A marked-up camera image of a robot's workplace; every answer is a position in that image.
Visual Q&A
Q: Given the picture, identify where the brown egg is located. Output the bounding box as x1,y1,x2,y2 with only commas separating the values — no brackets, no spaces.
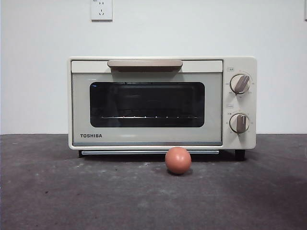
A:
165,147,192,175

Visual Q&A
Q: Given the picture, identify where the beige oven door handle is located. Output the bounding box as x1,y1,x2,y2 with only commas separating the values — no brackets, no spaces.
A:
107,60,183,73

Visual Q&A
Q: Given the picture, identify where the silver crumb tray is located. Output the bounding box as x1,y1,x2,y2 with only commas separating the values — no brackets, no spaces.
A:
81,150,220,155

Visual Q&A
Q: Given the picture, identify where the cream timer knob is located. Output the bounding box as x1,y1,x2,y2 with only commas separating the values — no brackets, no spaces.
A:
229,113,250,134

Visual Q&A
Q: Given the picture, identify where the cream temperature knob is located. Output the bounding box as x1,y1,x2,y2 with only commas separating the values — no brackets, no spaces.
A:
229,74,251,94

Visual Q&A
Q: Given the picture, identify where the cream Toshiba toaster oven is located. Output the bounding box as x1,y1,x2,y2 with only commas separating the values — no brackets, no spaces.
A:
67,56,258,151

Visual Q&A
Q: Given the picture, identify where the wire oven rack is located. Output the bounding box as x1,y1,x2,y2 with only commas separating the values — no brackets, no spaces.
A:
100,115,199,120

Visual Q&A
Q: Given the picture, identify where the white wall socket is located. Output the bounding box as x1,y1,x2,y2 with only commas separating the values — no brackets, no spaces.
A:
91,0,113,22

